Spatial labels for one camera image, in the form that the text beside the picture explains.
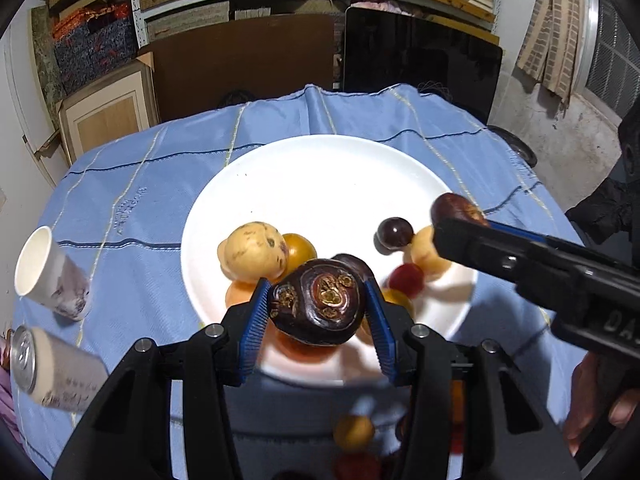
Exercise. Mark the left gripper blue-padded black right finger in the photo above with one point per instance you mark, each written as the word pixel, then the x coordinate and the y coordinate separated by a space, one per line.
pixel 507 432

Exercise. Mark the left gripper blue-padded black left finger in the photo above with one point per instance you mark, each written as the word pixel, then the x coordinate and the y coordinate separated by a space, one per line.
pixel 125 432

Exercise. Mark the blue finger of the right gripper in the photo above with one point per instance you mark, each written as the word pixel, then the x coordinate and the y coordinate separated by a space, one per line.
pixel 514 235

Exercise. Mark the brown water chestnut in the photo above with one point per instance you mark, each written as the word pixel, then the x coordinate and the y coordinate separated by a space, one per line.
pixel 454 206

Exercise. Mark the orange-yellow tomato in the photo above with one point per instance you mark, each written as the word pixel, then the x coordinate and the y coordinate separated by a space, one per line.
pixel 393 296

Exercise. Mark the large orange mandarin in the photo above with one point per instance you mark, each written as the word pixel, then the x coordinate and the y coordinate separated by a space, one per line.
pixel 303 353

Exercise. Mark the pale yellow potato fruit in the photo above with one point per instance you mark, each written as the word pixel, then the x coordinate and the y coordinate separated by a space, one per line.
pixel 253 251

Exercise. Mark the large dark water chestnut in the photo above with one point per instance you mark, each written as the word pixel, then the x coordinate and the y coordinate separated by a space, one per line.
pixel 319 304

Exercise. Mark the person's hand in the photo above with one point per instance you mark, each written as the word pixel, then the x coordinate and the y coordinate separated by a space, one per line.
pixel 585 400

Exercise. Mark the pale speckled fruit on plate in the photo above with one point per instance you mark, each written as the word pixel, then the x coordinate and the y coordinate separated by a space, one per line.
pixel 422 253

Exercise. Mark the small dark cherry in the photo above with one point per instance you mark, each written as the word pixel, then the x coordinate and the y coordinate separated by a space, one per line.
pixel 394 234

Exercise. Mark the red tomato on plate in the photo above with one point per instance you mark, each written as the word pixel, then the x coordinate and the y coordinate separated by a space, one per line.
pixel 408 279

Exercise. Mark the white beverage can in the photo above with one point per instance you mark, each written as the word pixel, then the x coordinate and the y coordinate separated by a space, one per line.
pixel 54 373

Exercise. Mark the peach coloured fruit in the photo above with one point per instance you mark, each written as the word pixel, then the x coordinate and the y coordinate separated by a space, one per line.
pixel 238 292

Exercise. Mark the red cherry tomato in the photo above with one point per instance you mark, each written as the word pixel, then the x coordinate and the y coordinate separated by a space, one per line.
pixel 357 466

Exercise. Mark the tan longan fruit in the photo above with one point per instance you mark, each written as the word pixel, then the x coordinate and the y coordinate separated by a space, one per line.
pixel 353 433

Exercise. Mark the white oval plate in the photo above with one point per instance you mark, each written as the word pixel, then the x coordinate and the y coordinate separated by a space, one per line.
pixel 333 190

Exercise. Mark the beige patterned curtain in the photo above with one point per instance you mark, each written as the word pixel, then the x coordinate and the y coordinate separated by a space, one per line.
pixel 549 51

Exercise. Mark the white paper cup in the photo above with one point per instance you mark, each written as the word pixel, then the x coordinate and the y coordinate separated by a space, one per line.
pixel 45 274

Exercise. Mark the yellow-orange tomato on plate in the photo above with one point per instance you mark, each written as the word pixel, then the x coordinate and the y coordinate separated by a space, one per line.
pixel 300 250

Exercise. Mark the blue checked tablecloth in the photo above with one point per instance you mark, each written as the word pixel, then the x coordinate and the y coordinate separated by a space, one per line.
pixel 120 210

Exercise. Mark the black panel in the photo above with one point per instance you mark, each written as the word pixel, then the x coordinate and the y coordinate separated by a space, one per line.
pixel 384 48

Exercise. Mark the dark wooden board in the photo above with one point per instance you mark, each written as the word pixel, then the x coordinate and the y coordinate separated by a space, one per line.
pixel 195 71

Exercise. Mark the framed wooden picture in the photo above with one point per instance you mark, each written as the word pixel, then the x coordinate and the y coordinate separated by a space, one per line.
pixel 118 104

